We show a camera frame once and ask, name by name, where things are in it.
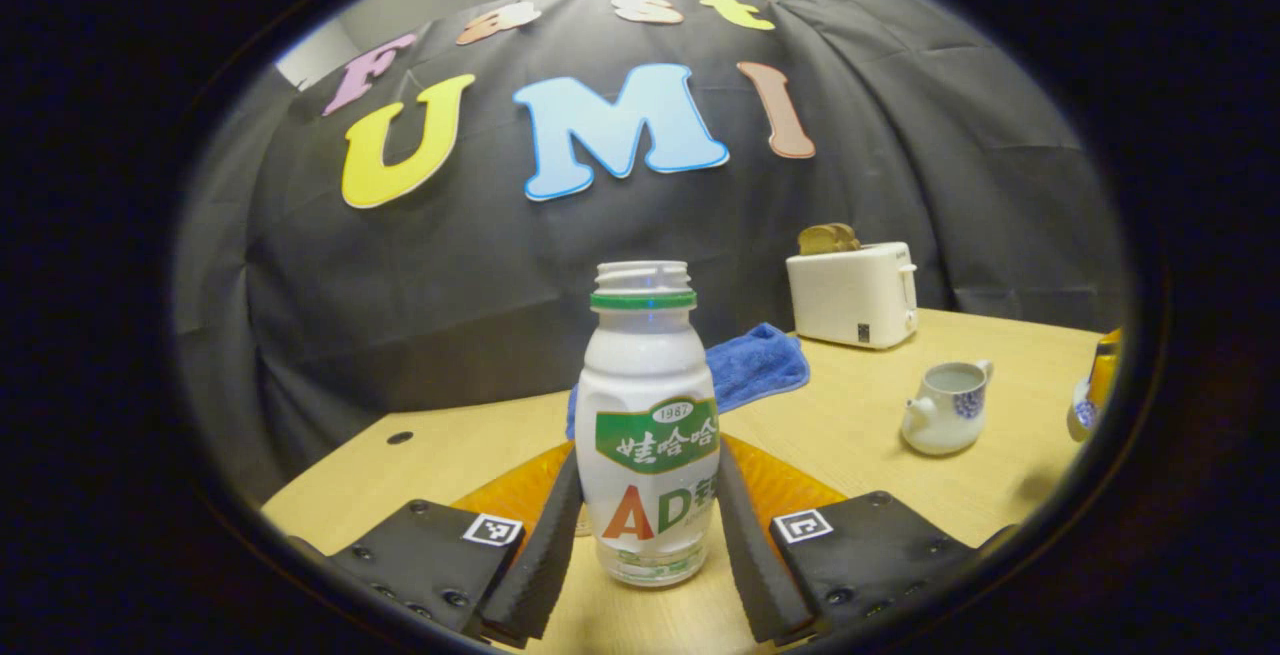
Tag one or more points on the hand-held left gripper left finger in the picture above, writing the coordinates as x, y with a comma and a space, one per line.
540, 565

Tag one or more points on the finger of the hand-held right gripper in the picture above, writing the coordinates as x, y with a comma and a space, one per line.
1103, 375

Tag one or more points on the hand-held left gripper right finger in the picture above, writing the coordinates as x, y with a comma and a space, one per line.
762, 570

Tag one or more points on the white blue teacup lid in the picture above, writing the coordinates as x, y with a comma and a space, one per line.
1078, 420

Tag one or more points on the pale round coaster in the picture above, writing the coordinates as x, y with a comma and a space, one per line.
582, 525

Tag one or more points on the white blue-patterned teacup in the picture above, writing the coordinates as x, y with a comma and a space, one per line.
945, 425

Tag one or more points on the white water bottle green label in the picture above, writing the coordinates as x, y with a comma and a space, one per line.
645, 375

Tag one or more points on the blue towel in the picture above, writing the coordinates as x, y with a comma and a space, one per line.
755, 365

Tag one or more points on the white toaster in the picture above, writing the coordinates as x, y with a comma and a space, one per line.
850, 295

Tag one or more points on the brown toast slice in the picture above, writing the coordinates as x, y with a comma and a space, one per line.
815, 241
848, 237

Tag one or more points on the black backdrop cloth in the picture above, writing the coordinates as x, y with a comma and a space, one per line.
400, 285

